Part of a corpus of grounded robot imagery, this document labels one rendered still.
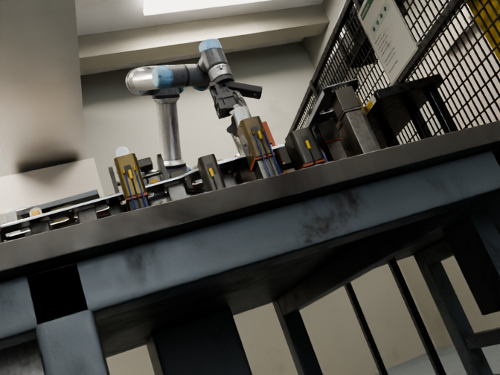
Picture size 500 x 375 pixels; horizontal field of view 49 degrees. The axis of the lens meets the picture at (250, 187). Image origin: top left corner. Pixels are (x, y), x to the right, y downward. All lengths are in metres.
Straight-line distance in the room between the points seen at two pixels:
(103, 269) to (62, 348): 0.12
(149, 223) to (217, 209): 0.10
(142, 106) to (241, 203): 4.62
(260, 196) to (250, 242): 0.07
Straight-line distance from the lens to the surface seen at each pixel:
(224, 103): 1.76
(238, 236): 0.86
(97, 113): 5.37
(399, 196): 1.00
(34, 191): 4.66
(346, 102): 1.39
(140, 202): 1.43
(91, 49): 5.00
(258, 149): 1.45
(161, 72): 1.86
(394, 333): 5.32
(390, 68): 1.97
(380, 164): 0.95
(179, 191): 1.59
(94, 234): 0.80
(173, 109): 2.29
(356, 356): 5.12
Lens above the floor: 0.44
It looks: 17 degrees up
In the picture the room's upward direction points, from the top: 20 degrees counter-clockwise
